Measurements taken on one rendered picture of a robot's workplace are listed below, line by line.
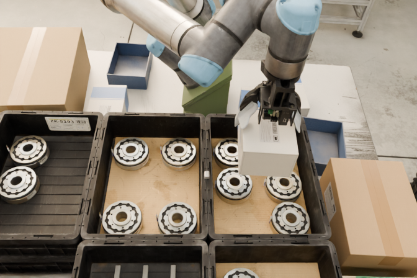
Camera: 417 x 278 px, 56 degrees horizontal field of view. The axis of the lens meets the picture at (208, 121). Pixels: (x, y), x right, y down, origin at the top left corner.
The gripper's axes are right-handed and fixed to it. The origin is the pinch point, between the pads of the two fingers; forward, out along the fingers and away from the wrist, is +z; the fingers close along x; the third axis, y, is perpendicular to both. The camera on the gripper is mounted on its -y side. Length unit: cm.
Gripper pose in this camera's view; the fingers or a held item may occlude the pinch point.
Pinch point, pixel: (265, 125)
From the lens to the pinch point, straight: 94.2
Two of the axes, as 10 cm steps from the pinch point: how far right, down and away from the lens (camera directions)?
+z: -0.5, 6.5, 7.6
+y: -0.3, 7.6, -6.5
